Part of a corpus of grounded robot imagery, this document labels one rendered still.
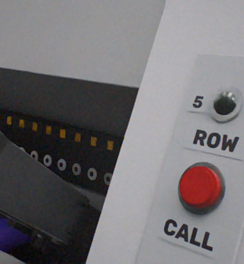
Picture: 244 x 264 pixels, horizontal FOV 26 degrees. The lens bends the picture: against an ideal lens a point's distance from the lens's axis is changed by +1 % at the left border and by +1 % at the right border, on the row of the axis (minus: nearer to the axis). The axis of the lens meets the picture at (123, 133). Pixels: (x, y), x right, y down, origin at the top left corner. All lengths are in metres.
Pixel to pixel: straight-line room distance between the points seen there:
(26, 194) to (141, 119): 0.06
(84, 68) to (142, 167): 0.08
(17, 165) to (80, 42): 0.09
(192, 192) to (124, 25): 0.10
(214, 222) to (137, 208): 0.04
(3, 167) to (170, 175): 0.07
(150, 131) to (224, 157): 0.04
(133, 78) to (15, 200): 0.08
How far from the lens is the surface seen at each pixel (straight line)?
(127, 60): 0.26
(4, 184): 0.22
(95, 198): 0.47
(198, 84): 0.22
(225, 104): 0.21
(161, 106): 0.23
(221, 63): 0.22
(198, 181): 0.20
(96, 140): 0.47
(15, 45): 0.33
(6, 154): 0.21
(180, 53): 0.23
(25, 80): 0.63
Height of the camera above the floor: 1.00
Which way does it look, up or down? 5 degrees up
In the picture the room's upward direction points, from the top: 17 degrees clockwise
